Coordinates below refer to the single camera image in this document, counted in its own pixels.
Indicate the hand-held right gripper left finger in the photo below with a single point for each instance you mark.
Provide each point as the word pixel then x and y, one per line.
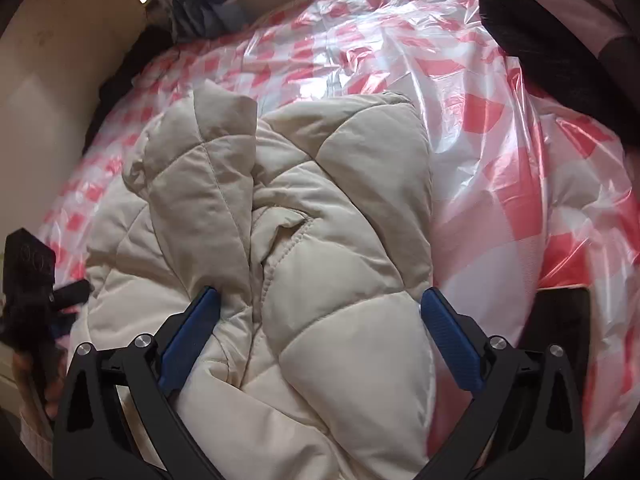
pixel 187 340

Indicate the black cloth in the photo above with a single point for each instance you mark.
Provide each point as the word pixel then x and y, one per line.
pixel 545 55

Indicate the cream puffer jacket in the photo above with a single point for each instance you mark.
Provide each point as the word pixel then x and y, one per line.
pixel 325 220

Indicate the dark cloth beside wall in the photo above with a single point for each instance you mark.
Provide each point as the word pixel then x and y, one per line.
pixel 135 70

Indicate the black flat device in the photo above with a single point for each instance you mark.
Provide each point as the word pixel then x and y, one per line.
pixel 562 335

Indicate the red white checkered plastic sheet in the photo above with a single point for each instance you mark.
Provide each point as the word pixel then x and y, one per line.
pixel 400 45

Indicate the pile of blue cloth items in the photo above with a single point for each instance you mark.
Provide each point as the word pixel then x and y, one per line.
pixel 210 0

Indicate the person's left hand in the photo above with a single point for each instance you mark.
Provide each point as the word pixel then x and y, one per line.
pixel 25 375

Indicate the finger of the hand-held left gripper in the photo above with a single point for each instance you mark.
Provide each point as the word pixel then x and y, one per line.
pixel 75 292

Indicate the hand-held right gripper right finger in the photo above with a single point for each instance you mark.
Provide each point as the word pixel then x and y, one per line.
pixel 452 345

